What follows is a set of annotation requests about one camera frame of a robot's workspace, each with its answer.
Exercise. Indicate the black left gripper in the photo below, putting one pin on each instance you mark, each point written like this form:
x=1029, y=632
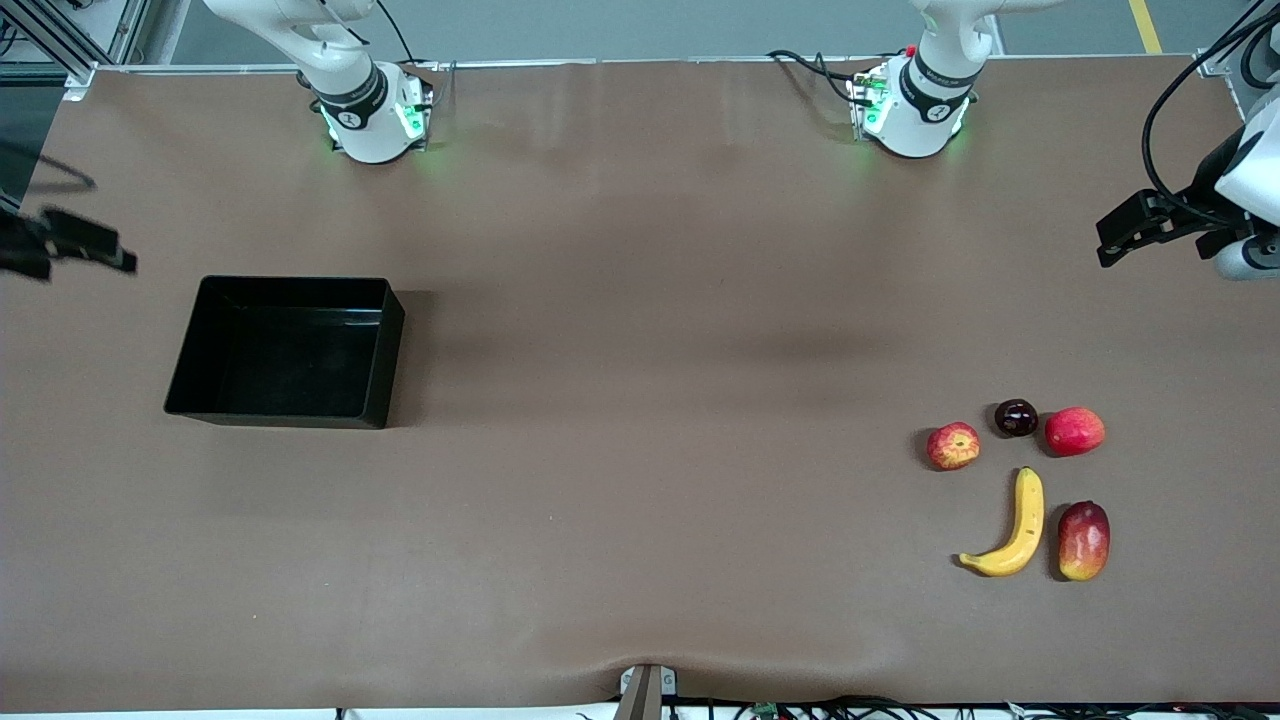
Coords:
x=1203, y=186

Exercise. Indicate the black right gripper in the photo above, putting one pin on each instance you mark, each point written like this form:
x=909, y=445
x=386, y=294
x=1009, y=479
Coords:
x=22, y=243

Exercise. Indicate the black plastic box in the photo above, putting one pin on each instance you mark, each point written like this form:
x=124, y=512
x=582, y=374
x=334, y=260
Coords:
x=290, y=370

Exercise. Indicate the red yellow apple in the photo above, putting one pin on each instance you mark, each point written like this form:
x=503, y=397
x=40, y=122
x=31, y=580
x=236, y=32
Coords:
x=953, y=446

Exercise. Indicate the yellow banana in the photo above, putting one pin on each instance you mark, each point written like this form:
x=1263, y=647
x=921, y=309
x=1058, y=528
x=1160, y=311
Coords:
x=1028, y=520

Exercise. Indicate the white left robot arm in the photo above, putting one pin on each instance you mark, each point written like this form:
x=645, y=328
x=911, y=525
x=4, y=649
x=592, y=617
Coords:
x=925, y=110

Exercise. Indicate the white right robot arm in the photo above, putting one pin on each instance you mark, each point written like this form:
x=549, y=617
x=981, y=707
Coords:
x=365, y=120

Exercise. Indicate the red peach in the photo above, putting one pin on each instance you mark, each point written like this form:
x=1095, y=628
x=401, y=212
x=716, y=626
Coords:
x=1075, y=432

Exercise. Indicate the dark purple plum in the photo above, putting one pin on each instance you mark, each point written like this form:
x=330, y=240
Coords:
x=1015, y=418

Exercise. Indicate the red yellow mango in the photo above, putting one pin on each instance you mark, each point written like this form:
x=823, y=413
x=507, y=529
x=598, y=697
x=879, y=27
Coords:
x=1084, y=540

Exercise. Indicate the brown table mat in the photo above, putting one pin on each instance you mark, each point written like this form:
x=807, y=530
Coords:
x=600, y=500

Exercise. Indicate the aluminium frame profile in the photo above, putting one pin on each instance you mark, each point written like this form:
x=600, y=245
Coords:
x=50, y=40
x=1215, y=65

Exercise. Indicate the metal table edge rail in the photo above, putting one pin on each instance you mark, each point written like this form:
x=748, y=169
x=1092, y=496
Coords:
x=650, y=61

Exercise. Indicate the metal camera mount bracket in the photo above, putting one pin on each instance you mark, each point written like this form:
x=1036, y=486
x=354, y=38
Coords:
x=645, y=692

